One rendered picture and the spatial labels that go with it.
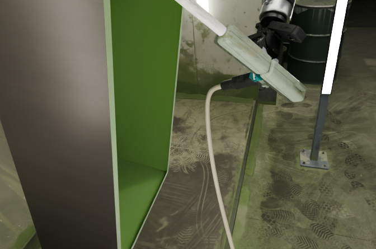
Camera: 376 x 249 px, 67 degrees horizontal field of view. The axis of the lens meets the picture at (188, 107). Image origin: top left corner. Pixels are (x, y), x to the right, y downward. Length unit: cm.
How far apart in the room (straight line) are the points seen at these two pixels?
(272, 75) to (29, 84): 60
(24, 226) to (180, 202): 95
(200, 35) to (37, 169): 222
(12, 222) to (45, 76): 137
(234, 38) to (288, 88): 22
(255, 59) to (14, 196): 169
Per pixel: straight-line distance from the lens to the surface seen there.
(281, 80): 76
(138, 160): 169
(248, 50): 69
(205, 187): 212
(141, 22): 126
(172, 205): 204
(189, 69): 309
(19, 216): 204
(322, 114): 221
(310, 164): 242
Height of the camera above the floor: 159
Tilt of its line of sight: 31 degrees down
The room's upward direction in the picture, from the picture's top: 6 degrees counter-clockwise
